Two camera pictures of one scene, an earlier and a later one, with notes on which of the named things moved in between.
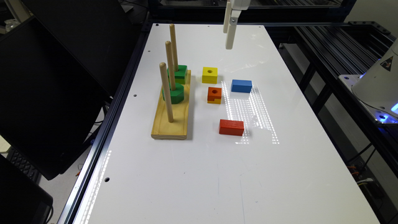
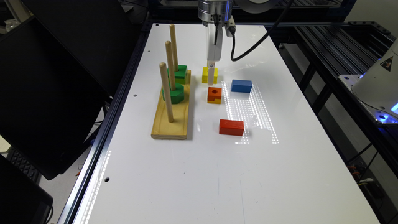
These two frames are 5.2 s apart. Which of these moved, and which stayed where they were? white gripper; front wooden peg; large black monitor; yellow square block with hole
Moved: white gripper
Stayed: front wooden peg; yellow square block with hole; large black monitor
